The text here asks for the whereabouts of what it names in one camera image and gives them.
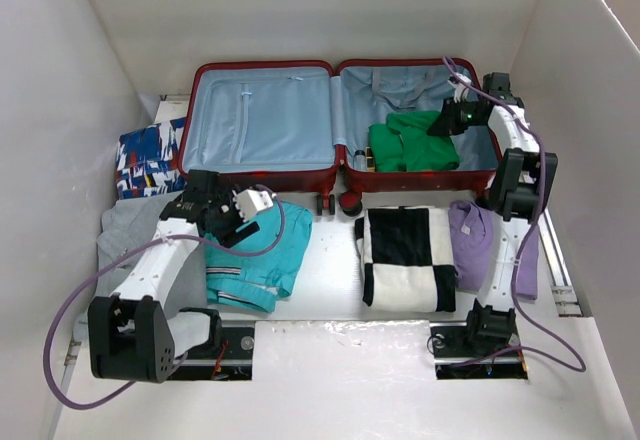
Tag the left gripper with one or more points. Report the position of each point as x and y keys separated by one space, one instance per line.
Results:
x=229 y=200

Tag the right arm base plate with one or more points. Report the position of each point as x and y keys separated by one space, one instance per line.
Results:
x=456 y=358

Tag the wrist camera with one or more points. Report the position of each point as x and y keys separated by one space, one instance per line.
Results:
x=250 y=202
x=461 y=87

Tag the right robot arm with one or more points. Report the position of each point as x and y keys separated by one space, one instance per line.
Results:
x=484 y=322

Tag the red open suitcase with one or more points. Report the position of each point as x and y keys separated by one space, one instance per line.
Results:
x=295 y=125

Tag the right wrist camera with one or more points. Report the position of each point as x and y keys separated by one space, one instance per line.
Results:
x=461 y=87

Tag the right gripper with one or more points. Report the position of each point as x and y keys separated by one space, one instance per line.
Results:
x=446 y=123

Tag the black white checkered blanket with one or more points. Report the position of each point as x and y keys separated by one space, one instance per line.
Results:
x=406 y=259

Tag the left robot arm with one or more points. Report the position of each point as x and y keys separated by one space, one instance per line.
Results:
x=131 y=337

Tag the teal shorts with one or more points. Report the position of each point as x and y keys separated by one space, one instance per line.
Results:
x=277 y=251

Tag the small clear bottle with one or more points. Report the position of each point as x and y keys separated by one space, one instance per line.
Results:
x=359 y=161

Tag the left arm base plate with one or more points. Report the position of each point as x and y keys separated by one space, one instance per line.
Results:
x=232 y=360

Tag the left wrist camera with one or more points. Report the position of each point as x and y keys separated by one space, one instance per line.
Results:
x=250 y=202

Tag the green t-shirt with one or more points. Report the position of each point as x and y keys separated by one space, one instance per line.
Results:
x=402 y=144

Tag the blue white patterned garment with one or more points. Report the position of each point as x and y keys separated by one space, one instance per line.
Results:
x=147 y=160

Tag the purple t-shirt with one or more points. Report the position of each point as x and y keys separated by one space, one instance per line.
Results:
x=472 y=237

